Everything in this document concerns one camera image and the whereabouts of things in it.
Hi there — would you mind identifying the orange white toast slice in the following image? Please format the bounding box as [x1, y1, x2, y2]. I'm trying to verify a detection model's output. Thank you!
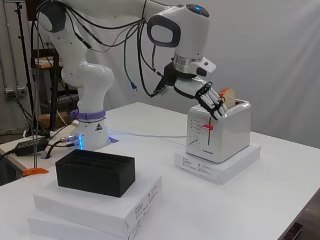
[219, 88, 237, 109]

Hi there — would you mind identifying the black slotted block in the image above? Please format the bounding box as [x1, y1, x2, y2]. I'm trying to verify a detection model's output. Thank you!
[55, 148, 136, 198]

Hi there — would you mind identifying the black cable with blue plug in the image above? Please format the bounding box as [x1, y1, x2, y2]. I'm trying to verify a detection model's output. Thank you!
[123, 29, 138, 92]

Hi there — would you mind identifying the white hanging sheet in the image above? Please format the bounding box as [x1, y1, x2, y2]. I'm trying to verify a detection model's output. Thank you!
[83, 0, 320, 149]

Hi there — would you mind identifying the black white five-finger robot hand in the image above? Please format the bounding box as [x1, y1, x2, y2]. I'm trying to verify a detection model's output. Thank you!
[153, 57, 228, 121]

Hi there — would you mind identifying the black power adapter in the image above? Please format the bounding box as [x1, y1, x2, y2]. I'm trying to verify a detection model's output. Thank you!
[14, 136, 49, 157]

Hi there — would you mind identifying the thin metal pole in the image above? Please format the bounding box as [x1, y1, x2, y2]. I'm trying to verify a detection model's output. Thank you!
[32, 19, 39, 169]

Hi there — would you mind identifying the black stand pole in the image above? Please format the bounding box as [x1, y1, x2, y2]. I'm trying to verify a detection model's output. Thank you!
[13, 0, 38, 136]

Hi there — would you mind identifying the white toaster cable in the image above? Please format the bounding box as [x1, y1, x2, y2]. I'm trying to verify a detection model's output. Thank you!
[108, 129, 188, 140]

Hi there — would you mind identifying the white flat box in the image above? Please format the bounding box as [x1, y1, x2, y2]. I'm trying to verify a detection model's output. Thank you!
[32, 173, 163, 238]
[174, 143, 262, 185]
[27, 208, 144, 240]

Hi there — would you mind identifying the dark wooden shelf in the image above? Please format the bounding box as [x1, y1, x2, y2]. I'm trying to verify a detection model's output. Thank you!
[30, 46, 80, 134]

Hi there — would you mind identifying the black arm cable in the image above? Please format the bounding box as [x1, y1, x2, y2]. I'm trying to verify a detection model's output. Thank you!
[63, 0, 168, 98]

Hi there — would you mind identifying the orange clamp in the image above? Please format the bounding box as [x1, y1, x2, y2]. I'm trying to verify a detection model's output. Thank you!
[22, 167, 50, 177]

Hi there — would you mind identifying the steel toaster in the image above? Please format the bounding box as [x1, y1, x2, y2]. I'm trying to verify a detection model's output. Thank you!
[185, 99, 252, 164]

